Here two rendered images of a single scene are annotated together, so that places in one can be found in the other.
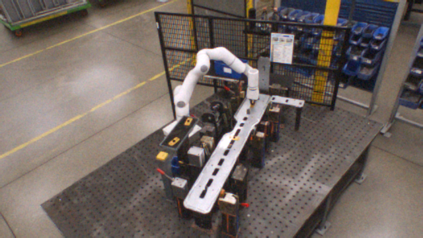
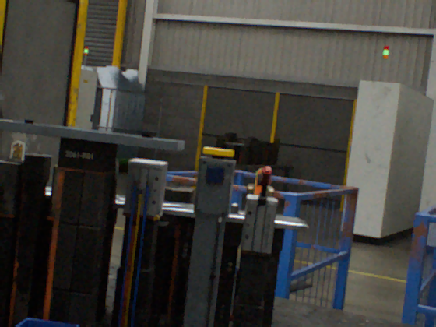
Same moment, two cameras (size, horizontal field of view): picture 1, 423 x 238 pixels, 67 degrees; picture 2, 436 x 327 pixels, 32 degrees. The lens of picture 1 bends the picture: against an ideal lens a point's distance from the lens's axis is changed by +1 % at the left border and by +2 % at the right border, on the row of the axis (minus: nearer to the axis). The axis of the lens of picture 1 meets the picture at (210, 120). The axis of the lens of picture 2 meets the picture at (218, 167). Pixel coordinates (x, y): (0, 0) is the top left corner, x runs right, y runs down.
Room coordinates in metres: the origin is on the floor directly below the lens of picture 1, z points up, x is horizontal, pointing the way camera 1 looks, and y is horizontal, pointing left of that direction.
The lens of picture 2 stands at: (2.19, 1.70, 1.20)
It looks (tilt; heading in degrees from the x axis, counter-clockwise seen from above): 3 degrees down; 245
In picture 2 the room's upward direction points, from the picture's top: 7 degrees clockwise
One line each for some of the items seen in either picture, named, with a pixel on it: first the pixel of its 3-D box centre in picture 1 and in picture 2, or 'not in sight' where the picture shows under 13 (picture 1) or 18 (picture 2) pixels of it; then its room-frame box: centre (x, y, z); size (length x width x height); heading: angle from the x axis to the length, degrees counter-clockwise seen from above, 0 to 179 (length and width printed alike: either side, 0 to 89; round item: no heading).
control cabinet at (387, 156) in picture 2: not in sight; (392, 147); (-4.27, -6.70, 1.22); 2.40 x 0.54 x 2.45; 40
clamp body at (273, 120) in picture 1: (273, 125); not in sight; (2.12, -0.54, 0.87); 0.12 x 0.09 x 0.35; 63
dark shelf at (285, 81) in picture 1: (246, 76); not in sight; (2.74, -0.40, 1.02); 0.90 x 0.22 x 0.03; 63
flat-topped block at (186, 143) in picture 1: (184, 154); (77, 249); (1.80, 0.23, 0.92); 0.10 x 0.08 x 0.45; 153
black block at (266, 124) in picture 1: (264, 136); not in sight; (2.01, -0.45, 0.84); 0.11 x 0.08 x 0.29; 63
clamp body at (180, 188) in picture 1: (182, 199); (252, 277); (1.40, 0.25, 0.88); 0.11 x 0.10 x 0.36; 63
